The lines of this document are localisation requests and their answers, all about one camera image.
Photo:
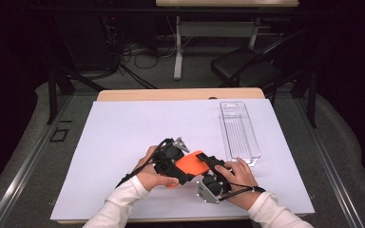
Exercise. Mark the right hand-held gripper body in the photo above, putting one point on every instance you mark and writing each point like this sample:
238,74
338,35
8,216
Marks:
210,188

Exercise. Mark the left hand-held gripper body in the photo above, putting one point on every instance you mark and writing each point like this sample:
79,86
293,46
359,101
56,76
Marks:
169,153

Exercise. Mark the orange phone case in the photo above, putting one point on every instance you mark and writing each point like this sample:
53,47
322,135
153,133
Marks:
191,164

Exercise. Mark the person's left hand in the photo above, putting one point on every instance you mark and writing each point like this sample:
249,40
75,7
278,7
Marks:
150,179

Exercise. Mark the person's right hand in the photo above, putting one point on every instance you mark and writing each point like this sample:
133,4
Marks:
242,180

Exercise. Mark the clear plastic tray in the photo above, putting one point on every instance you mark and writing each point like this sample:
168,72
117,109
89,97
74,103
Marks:
239,133

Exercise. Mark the white table sheet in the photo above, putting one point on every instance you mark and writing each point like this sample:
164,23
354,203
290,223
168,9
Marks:
123,126

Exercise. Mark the wooden table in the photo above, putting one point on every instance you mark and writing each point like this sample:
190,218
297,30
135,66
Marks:
171,94

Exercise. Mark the black folding chair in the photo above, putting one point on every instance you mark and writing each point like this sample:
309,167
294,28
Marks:
244,65

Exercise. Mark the black metal stand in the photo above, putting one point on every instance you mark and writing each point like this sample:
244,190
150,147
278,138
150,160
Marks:
52,95
312,101

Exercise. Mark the dark equipment rack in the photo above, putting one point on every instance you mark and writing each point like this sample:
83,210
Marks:
111,41

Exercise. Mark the white-legged desk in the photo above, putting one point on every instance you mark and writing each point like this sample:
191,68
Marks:
215,30

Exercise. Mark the metal floor rail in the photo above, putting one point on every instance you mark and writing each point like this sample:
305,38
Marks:
22,171
332,167

